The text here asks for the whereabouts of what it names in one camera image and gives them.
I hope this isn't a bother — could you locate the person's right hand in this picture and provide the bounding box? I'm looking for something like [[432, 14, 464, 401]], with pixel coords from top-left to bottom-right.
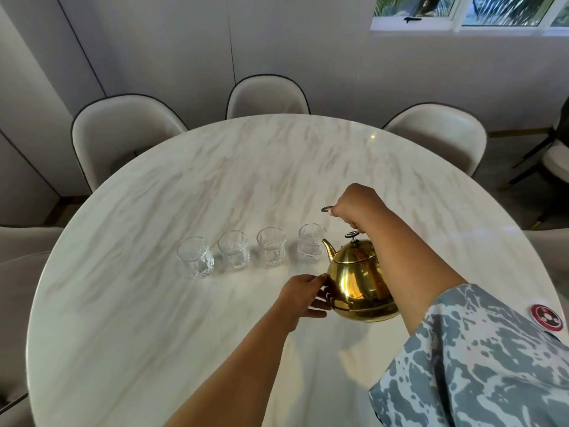
[[331, 182, 392, 235]]

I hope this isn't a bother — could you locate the person's left hand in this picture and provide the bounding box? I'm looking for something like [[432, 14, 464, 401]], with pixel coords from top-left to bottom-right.
[[275, 274, 333, 333]]

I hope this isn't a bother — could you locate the gold metal teapot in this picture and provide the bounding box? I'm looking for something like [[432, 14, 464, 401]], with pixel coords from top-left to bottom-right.
[[321, 206, 401, 323]]

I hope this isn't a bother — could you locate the person's left forearm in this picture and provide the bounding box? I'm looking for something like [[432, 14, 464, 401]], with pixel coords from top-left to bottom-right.
[[164, 306, 298, 427]]

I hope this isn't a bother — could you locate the person's right forearm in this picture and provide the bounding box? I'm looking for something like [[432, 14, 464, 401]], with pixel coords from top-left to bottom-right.
[[365, 203, 468, 337]]

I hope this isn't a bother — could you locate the clear textured drinking glass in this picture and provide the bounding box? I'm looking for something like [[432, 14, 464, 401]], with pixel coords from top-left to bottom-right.
[[218, 230, 250, 271], [177, 236, 215, 280], [257, 227, 288, 267], [298, 223, 328, 263]]

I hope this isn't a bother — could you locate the cream upholstered dining chair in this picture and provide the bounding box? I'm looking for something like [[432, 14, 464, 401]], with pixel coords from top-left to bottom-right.
[[0, 225, 65, 264], [226, 74, 311, 121], [381, 102, 488, 179], [0, 251, 53, 427], [71, 94, 190, 194], [520, 227, 569, 303]]

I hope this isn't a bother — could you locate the blue grey patterned sleeve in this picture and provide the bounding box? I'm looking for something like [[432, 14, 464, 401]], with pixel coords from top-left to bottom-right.
[[368, 283, 569, 427]]

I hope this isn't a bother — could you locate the dark framed cream chair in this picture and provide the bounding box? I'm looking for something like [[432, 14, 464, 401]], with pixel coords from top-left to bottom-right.
[[498, 97, 569, 228]]

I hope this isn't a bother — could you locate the red round badge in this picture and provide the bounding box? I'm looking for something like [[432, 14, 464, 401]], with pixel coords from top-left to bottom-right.
[[530, 304, 565, 333]]

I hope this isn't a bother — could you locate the white framed window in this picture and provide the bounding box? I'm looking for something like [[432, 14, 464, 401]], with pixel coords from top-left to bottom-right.
[[370, 0, 569, 32]]

